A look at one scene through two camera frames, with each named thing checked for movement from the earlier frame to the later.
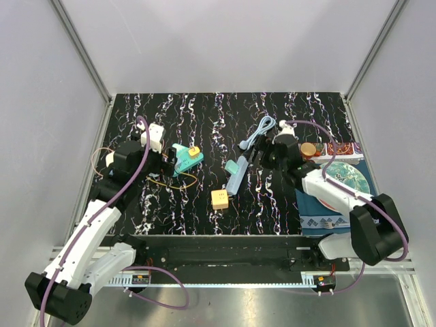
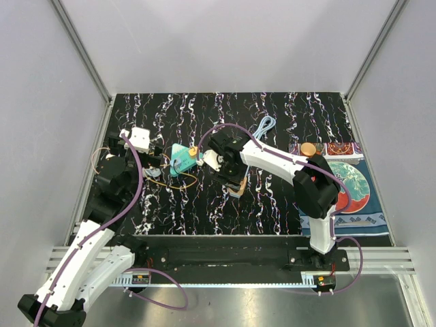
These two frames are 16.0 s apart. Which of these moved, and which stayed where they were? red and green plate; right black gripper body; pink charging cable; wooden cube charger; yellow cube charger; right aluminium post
Moved: wooden cube charger; right black gripper body
Stayed: red and green plate; pink charging cable; yellow cube charger; right aluminium post
